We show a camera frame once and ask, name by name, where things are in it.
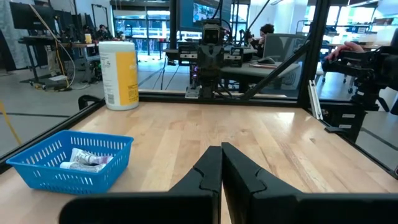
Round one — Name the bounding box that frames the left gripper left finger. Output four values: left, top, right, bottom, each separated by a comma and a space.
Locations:
58, 145, 223, 224

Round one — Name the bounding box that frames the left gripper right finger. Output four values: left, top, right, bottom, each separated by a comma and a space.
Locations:
221, 142, 398, 224

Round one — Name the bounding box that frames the grey office desk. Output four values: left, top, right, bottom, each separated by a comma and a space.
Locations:
220, 60, 301, 93

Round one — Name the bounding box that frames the person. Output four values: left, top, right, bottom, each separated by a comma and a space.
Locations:
93, 24, 114, 41
248, 23, 276, 58

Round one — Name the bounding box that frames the grey mesh desk chair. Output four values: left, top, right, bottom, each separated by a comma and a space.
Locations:
262, 33, 308, 63

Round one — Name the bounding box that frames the white yellow-label wipes canister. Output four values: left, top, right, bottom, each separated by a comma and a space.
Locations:
98, 40, 140, 111

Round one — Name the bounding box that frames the black box with white labels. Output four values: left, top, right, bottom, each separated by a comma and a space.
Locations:
325, 102, 368, 144

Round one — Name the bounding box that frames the person's hand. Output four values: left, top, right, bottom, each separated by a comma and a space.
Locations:
325, 42, 364, 62

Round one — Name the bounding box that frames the blue plastic basket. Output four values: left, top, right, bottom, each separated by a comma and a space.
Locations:
6, 129, 134, 195

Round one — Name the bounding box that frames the wooden desk with black legs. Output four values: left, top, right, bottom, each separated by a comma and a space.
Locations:
18, 35, 100, 83

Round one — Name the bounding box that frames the black desk monitor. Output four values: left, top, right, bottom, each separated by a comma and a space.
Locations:
9, 1, 57, 32

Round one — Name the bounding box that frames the wall display screen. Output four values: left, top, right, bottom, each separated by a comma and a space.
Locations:
192, 2, 216, 24

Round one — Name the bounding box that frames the black aluminium table frame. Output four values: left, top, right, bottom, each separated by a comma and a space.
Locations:
0, 0, 398, 180

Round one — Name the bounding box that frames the white metal bracket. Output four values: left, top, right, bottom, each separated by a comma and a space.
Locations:
307, 79, 324, 121

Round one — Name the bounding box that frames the hanging yellow cable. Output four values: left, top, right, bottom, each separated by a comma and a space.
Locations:
29, 4, 75, 91

